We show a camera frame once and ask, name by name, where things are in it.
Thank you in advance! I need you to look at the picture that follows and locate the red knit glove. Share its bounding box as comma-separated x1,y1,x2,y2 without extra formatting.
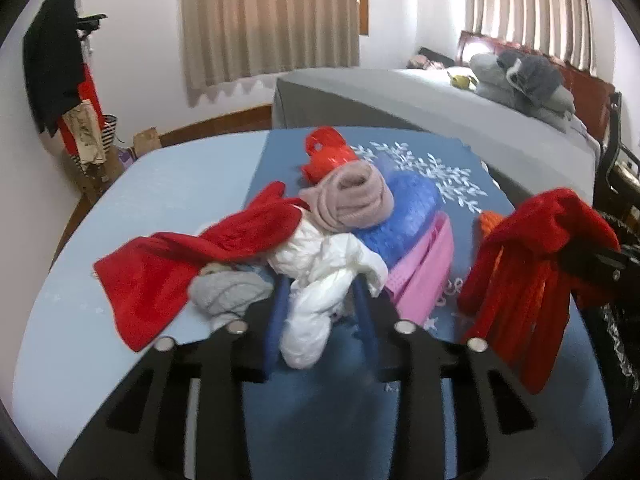
93,181,308,352
458,188,620,394

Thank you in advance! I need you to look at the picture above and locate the orange foam net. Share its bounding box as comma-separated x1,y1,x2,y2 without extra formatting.
478,210,504,240

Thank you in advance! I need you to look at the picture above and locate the grey knit glove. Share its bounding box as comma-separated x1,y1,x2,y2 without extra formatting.
188,262,274,332

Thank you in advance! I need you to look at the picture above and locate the blue plastic bag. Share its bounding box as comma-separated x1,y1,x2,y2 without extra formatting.
352,171,442,269

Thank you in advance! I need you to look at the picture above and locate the white paper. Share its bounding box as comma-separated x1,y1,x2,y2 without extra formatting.
266,214,388,370

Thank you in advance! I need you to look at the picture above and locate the pink cloth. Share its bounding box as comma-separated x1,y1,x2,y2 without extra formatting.
298,160,395,233

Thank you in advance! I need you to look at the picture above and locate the red plastic bag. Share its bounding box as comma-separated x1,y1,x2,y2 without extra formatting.
302,126,358,184

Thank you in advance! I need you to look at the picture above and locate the black trash bin with bag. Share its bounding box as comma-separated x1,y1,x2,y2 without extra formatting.
589,209,640,411

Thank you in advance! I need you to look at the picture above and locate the bed with grey sheet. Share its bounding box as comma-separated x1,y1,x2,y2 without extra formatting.
272,67,599,203

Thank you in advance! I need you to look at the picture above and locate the grey folded duvet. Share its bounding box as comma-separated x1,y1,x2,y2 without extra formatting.
469,50,576,133

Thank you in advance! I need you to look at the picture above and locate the black metal chair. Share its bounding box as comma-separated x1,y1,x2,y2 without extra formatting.
592,92,639,220

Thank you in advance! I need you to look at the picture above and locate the red wooden headboard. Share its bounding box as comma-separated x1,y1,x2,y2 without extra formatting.
456,30,615,141

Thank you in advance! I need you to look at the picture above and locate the dark grey blanket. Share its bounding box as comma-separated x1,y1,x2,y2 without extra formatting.
497,50,564,110

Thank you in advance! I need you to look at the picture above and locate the yellow plush toy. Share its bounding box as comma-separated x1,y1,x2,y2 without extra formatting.
449,74,478,91

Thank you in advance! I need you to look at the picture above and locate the blue patterned table cloth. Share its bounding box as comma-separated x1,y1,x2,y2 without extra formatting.
12,127,616,480

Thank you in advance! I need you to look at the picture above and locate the right beige curtain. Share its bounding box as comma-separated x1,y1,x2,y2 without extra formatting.
465,0,597,75

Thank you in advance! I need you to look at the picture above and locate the beige curtain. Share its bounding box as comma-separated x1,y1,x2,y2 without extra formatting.
465,0,597,75
180,0,360,92

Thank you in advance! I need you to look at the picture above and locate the pink bag on bed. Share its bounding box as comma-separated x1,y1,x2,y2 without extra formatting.
407,47,456,70

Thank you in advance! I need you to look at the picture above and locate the brown paper bag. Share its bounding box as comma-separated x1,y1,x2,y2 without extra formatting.
132,127,163,158

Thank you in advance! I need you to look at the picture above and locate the striped basket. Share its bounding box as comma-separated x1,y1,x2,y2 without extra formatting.
102,114,117,150

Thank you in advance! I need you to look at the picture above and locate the beige tote bag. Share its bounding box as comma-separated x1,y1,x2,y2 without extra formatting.
60,100,106,166

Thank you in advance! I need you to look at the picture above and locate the red hanging bag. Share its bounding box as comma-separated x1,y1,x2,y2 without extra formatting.
58,64,105,165

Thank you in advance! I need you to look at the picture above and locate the black hanging coat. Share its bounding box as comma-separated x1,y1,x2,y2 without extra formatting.
23,0,85,136

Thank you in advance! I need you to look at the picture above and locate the left beige curtain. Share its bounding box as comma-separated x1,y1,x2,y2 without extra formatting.
180,0,360,92

